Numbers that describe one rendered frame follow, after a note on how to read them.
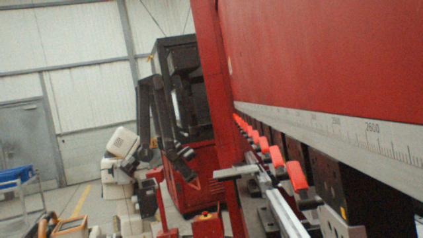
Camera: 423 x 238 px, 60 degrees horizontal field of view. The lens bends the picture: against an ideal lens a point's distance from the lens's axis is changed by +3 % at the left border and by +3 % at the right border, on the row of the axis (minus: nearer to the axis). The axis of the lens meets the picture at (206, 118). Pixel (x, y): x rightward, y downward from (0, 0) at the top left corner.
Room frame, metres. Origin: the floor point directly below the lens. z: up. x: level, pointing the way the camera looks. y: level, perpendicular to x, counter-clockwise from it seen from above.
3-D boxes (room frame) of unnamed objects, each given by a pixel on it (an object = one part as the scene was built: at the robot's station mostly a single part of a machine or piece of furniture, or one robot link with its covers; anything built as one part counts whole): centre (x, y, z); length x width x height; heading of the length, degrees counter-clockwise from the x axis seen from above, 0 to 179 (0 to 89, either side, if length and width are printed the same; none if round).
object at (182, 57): (3.37, 0.13, 1.53); 0.51 x 0.25 x 0.85; 10
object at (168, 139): (1.83, 0.22, 1.40); 0.11 x 0.06 x 0.43; 13
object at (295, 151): (0.73, -0.21, 1.26); 0.15 x 0.09 x 0.17; 178
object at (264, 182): (2.05, -0.26, 0.92); 0.39 x 0.06 x 0.10; 178
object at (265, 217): (1.50, -0.18, 0.89); 0.30 x 0.05 x 0.03; 178
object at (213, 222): (1.99, 0.10, 0.75); 0.20 x 0.16 x 0.18; 176
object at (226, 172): (2.11, -0.11, 1.00); 0.26 x 0.18 x 0.01; 88
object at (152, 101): (2.25, 0.31, 1.40); 0.11 x 0.06 x 0.43; 13
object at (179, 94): (3.31, 0.21, 1.42); 0.45 x 0.12 x 0.36; 10
